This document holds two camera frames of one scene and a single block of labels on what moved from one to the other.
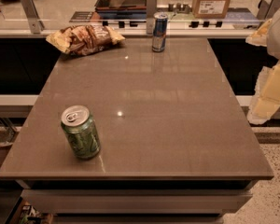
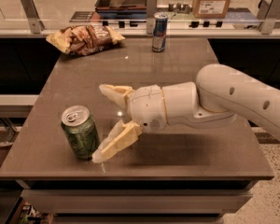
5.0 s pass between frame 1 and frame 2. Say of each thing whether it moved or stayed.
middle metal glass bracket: stayed
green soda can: stayed
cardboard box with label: stayed
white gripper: moved
